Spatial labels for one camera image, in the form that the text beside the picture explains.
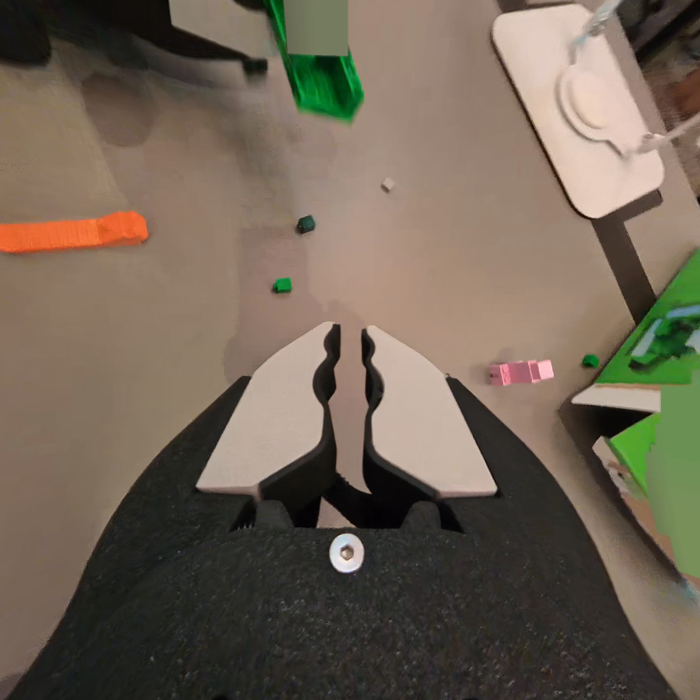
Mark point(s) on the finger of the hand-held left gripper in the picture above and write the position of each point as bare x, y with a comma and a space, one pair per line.
219, 22

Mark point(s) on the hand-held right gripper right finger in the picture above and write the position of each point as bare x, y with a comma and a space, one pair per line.
426, 432

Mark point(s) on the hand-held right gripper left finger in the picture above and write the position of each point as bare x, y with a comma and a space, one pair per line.
273, 426

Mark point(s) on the green brick assembly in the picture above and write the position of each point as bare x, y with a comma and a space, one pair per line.
322, 87

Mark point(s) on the dark green small brick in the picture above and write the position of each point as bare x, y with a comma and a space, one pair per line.
306, 224

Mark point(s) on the pink brick pig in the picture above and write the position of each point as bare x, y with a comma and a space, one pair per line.
519, 373

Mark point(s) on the orange brick separator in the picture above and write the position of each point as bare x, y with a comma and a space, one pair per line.
71, 232

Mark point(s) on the green toy set box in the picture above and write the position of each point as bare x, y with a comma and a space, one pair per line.
672, 306

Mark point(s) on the white round disc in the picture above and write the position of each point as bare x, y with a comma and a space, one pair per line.
596, 104

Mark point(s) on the white rounded base plate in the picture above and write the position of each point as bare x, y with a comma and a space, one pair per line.
536, 82

